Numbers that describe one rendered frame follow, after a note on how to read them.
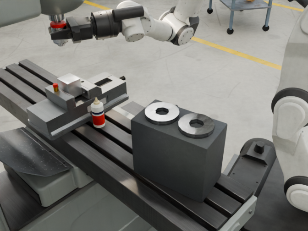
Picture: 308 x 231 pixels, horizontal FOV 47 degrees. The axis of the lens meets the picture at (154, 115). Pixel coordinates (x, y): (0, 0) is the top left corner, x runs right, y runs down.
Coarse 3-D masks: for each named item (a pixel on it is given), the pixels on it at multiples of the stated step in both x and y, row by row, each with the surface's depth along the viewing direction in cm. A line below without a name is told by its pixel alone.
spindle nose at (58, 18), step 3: (57, 15) 104; (60, 15) 104; (63, 15) 105; (51, 18) 104; (54, 18) 104; (57, 18) 104; (60, 18) 105; (63, 18) 105; (54, 21) 104; (57, 21) 105
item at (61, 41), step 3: (51, 27) 106; (63, 27) 107; (51, 30) 107; (54, 30) 106; (57, 30) 106; (63, 39) 108; (66, 39) 109; (54, 42) 109; (57, 42) 108; (60, 42) 108; (63, 42) 109; (66, 42) 110
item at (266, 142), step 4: (248, 140) 170; (252, 140) 168; (256, 140) 166; (260, 140) 165; (264, 140) 165; (268, 140) 165; (244, 144) 170; (264, 144) 163; (268, 144) 163; (272, 144) 164; (240, 152) 172
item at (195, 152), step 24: (144, 120) 90; (168, 120) 88; (192, 120) 88; (216, 120) 90; (144, 144) 92; (168, 144) 87; (192, 144) 82; (216, 144) 86; (144, 168) 97; (168, 168) 92; (192, 168) 86; (216, 168) 93; (192, 192) 91
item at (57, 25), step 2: (62, 20) 108; (50, 22) 107; (52, 22) 107; (62, 22) 107; (64, 22) 107; (50, 24) 106; (52, 24) 106; (54, 24) 106; (56, 24) 106; (58, 24) 106; (60, 24) 106; (62, 24) 106; (64, 24) 107; (50, 26) 106; (52, 26) 106; (54, 26) 105; (56, 26) 105; (58, 26) 105; (60, 26) 106; (62, 26) 106; (64, 26) 107
